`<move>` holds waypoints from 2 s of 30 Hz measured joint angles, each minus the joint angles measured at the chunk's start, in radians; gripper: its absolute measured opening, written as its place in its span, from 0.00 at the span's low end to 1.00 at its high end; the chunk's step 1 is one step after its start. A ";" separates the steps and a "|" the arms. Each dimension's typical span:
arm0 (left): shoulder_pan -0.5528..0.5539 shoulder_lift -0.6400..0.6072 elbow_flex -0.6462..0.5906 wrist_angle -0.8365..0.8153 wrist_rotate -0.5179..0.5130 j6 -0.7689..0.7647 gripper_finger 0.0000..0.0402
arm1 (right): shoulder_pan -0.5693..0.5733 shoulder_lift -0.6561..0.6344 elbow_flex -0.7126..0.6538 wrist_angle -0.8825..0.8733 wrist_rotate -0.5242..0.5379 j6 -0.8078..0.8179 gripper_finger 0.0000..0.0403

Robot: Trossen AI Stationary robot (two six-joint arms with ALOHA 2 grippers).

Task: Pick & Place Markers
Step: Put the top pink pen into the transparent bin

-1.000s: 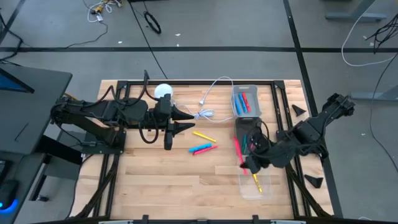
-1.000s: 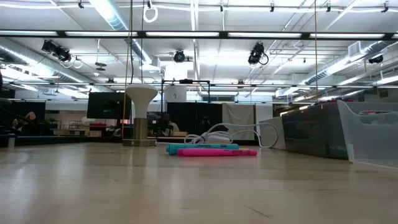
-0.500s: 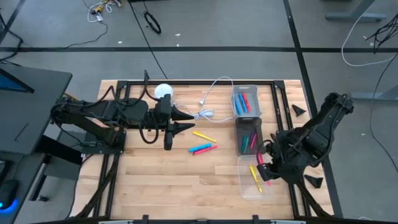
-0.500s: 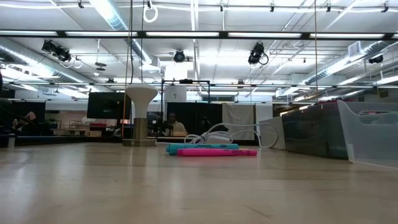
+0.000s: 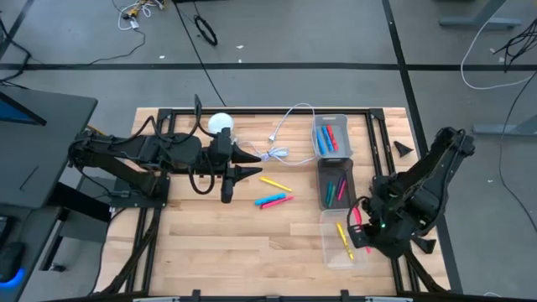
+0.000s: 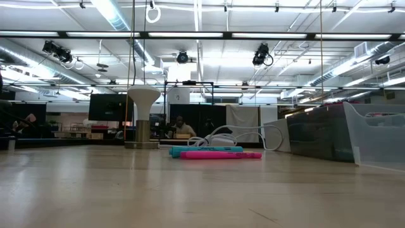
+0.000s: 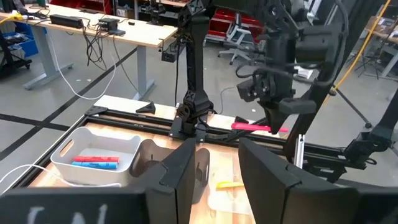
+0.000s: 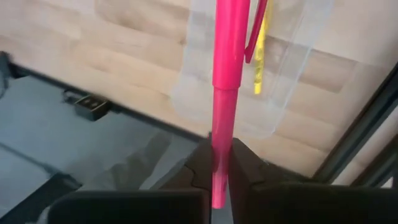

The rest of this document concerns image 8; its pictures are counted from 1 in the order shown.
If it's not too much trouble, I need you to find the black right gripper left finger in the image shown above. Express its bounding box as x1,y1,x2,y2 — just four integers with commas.
47,136,213,224

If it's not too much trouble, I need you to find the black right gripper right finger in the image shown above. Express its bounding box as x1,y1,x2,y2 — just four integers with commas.
228,138,398,224

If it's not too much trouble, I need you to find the yellow slim clip highlighter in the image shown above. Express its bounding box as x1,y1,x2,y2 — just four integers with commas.
253,0,274,95

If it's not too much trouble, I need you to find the pink slim clip highlighter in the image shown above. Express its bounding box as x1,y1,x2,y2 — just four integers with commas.
211,0,269,210

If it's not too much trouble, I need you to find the black table edge clamp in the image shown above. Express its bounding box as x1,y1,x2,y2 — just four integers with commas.
63,89,111,122

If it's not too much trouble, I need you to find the clear plastic bin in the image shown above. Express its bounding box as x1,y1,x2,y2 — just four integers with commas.
170,0,335,140

